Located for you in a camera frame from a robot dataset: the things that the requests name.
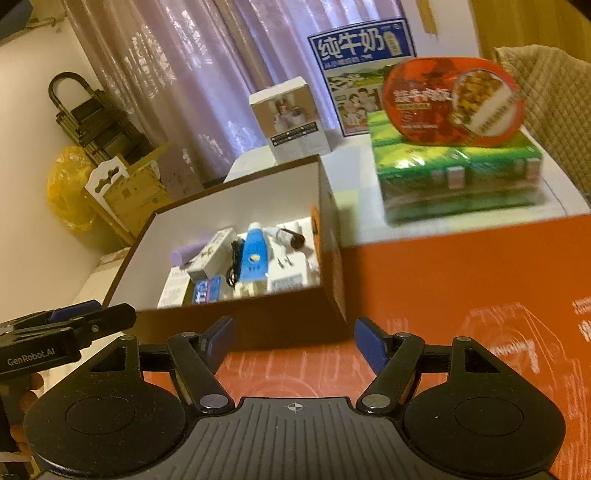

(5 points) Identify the blue white tube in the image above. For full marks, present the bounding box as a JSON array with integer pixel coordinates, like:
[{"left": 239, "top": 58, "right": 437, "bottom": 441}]
[{"left": 239, "top": 222, "right": 269, "bottom": 282}]

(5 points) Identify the yellow plastic bag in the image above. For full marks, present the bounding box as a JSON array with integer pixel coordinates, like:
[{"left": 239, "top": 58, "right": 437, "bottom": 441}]
[{"left": 46, "top": 146, "right": 97, "bottom": 234}]

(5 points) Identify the blue milk carton box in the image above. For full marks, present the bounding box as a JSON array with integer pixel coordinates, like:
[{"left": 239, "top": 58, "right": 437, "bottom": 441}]
[{"left": 308, "top": 17, "right": 416, "bottom": 136}]

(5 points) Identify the red instant rice bowl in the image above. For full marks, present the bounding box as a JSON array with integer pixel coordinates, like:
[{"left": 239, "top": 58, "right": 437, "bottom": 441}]
[{"left": 383, "top": 57, "right": 525, "bottom": 147}]

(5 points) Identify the black folding cart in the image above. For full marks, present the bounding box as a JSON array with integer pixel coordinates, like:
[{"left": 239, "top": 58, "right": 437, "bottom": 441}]
[{"left": 48, "top": 72, "right": 154, "bottom": 165}]

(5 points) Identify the cardboard boxes pile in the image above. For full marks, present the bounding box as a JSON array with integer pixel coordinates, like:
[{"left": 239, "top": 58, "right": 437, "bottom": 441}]
[{"left": 82, "top": 143, "right": 172, "bottom": 246}]

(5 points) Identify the small spray bottle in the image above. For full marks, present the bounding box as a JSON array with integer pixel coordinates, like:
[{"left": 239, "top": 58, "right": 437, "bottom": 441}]
[{"left": 270, "top": 227, "right": 305, "bottom": 250}]

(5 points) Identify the blue gum pack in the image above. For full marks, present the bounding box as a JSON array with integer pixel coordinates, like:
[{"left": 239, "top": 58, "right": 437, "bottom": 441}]
[{"left": 192, "top": 276, "right": 222, "bottom": 305}]

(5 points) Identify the white paper leaflet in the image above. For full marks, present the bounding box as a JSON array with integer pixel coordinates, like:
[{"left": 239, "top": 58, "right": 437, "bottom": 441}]
[{"left": 156, "top": 266, "right": 190, "bottom": 309}]

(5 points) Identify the purple cream tube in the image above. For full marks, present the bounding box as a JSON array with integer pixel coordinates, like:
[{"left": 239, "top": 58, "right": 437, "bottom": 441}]
[{"left": 170, "top": 243, "right": 204, "bottom": 267}]

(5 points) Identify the white carved chair back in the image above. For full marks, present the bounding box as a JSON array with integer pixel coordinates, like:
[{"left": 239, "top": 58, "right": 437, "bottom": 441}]
[{"left": 85, "top": 155, "right": 129, "bottom": 203}]

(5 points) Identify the person's left hand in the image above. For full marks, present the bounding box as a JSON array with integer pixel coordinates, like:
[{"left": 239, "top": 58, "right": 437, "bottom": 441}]
[{"left": 1, "top": 373, "right": 44, "bottom": 463}]

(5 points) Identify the white power adapter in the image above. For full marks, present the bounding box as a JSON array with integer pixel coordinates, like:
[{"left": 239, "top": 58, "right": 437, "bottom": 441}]
[{"left": 266, "top": 220, "right": 320, "bottom": 293}]

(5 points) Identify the brown storage box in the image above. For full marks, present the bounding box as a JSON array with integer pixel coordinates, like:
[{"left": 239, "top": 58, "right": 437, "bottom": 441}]
[{"left": 105, "top": 156, "right": 349, "bottom": 350}]

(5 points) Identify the white product box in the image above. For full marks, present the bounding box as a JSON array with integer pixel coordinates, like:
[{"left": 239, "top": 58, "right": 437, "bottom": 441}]
[{"left": 249, "top": 76, "right": 332, "bottom": 164}]

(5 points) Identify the white green medicine box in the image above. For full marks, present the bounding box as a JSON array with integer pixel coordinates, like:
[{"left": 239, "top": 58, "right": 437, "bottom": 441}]
[{"left": 186, "top": 227, "right": 238, "bottom": 282}]

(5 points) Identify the purple curtain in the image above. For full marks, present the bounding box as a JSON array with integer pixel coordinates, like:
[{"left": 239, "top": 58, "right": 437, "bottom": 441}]
[{"left": 64, "top": 1, "right": 404, "bottom": 194}]

